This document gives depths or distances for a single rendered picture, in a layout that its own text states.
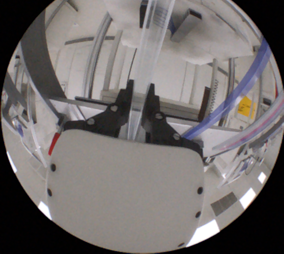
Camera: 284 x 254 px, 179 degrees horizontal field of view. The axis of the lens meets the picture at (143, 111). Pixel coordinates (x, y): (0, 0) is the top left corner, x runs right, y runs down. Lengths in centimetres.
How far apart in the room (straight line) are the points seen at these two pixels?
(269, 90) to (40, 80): 149
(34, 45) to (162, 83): 186
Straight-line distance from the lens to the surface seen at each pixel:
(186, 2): 39
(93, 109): 17
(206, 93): 66
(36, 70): 21
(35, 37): 21
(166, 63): 196
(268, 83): 136
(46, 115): 125
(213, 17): 44
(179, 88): 199
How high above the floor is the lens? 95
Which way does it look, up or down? 13 degrees up
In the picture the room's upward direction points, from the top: 169 degrees counter-clockwise
